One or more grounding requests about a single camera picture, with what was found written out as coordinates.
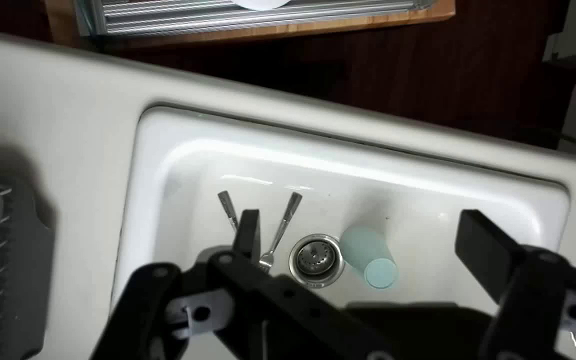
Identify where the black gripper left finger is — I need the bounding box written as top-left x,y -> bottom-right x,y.
229,209 -> 264,265

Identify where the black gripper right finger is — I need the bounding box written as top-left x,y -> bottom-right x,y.
453,209 -> 543,304

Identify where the teal plastic cup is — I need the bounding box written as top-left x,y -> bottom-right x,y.
338,222 -> 400,292

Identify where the metal sink drain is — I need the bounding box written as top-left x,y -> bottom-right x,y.
286,232 -> 348,290

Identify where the white enamel sink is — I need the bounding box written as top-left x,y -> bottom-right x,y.
0,28 -> 576,360

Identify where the metal knife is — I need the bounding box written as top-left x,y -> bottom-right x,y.
215,191 -> 241,232

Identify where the metal fork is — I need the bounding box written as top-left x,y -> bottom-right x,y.
257,191 -> 304,270

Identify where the aluminium frame rail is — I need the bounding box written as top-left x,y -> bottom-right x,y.
73,0 -> 435,38

